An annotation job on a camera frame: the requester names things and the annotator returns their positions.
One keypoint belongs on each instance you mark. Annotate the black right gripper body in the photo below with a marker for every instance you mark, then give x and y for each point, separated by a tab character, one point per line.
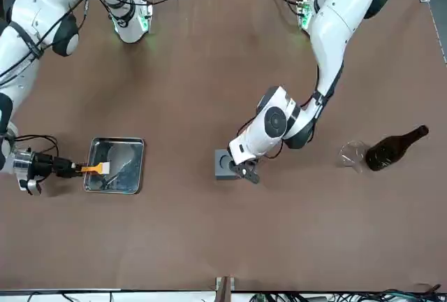
43	165

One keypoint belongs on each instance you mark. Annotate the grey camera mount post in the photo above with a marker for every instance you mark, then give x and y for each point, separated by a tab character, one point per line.
225	291

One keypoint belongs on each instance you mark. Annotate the dark brown glass bottle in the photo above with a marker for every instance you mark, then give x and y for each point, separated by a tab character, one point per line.
387	153

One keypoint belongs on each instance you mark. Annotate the grey part base block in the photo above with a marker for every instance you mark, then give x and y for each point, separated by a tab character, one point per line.
223	175

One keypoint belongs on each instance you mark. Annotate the square metal paint tray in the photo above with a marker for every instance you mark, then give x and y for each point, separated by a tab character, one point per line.
132	176

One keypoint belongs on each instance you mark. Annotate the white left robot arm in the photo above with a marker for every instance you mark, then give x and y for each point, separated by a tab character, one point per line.
331	19

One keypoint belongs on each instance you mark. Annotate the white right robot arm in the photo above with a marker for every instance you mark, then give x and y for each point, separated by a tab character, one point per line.
24	54

